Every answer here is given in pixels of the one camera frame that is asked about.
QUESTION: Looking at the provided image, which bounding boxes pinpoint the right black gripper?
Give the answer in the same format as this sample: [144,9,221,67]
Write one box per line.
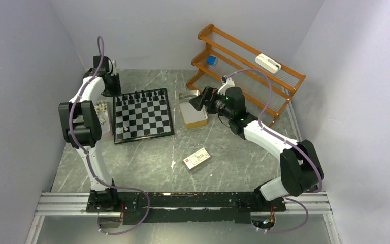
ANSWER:
[189,86,233,119]

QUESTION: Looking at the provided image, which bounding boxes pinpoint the black piece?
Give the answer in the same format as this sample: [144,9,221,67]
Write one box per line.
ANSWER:
[128,95,135,104]

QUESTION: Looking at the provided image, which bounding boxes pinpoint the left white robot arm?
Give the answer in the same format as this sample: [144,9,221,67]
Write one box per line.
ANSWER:
[58,55,121,211]

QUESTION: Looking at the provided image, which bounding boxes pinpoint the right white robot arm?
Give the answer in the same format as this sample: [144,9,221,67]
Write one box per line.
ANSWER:
[189,86,324,210]

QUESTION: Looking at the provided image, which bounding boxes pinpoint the tin box black pieces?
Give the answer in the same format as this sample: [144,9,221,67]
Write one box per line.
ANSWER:
[178,90,208,129]

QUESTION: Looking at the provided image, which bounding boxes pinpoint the tin box white pieces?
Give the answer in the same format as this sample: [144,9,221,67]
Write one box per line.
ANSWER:
[94,100,113,141]

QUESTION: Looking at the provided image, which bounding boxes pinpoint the black white chessboard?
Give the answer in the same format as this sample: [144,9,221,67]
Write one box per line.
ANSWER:
[113,88,174,144]

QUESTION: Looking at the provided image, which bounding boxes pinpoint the blue block on rack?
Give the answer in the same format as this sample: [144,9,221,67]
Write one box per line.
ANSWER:
[206,55,218,66]

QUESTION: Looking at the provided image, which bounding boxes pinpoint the white red card box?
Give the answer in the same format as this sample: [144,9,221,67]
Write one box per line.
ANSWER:
[183,147,211,170]

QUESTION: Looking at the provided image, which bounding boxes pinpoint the orange wooden rack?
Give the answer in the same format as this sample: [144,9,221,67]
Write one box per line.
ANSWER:
[186,24,306,126]

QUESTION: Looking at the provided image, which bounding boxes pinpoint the white device on rack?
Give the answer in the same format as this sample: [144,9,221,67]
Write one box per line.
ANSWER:
[255,53,281,74]

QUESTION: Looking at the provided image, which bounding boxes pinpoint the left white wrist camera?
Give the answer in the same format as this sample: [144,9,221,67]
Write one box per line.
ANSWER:
[110,60,117,76]

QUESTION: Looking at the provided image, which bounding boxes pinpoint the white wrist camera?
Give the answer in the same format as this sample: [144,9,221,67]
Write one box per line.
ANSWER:
[110,60,117,76]
[217,76,235,95]

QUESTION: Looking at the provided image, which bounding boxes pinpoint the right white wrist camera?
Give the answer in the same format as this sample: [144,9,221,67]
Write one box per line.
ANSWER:
[217,76,235,95]

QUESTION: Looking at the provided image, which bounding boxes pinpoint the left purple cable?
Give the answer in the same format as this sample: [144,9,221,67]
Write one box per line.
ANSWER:
[68,36,151,236]

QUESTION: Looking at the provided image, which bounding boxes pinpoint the purple cable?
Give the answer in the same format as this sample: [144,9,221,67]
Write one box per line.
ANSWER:
[68,36,151,236]
[221,69,323,234]

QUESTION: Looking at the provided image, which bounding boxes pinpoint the black mounting base plate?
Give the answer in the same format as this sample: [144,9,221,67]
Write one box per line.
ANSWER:
[85,190,286,225]

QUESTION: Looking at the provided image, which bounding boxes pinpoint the aluminium rail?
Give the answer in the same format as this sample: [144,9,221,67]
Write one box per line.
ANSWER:
[35,192,332,216]

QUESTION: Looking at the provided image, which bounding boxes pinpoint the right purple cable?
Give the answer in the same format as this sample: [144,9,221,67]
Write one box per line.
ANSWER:
[221,69,323,234]

